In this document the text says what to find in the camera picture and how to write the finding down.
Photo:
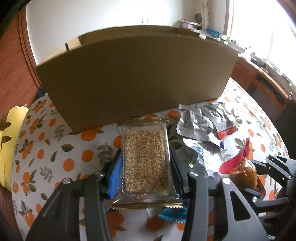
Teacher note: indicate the orange fruit print tablecloth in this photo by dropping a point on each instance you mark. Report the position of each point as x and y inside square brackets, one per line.
[69, 162]

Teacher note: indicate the cardboard box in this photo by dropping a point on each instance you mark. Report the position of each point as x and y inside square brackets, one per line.
[138, 88]

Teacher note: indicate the patterned beige curtain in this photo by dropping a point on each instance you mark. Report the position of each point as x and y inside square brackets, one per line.
[205, 14]

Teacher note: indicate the silver dark print snack packet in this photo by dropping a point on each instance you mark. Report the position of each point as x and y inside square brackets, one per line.
[196, 122]

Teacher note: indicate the white blue snack packet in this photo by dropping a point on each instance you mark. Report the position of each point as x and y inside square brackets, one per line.
[203, 160]

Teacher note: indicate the wooden slatted wardrobe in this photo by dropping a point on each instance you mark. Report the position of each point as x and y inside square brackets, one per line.
[18, 58]

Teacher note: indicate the yellow plush toy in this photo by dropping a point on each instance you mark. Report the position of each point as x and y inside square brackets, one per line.
[11, 150]

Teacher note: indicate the long wooden cabinet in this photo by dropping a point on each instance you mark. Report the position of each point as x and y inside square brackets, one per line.
[261, 85]

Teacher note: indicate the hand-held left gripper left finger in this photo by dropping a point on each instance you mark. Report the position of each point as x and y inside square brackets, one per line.
[114, 176]

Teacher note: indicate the purple box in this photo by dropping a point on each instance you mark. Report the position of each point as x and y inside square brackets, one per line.
[190, 25]

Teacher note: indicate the gold-edged sesame bar packet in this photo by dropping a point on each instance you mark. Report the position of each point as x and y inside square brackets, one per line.
[145, 162]

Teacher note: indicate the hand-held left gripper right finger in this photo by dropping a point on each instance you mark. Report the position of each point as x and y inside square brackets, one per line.
[177, 180]

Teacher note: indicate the small round fan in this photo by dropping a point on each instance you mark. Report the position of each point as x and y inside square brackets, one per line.
[198, 17]

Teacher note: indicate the red brown snack packet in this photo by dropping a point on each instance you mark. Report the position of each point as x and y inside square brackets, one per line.
[235, 160]

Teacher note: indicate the silver red-edged snack packet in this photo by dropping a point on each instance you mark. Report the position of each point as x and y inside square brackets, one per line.
[219, 115]

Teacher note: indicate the row of blue bottles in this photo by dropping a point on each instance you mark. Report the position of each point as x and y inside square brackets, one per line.
[212, 32]

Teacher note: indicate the wooden framed window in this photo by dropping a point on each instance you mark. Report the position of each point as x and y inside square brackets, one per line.
[266, 34]

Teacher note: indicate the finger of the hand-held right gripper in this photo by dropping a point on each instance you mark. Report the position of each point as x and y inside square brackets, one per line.
[266, 199]
[272, 165]

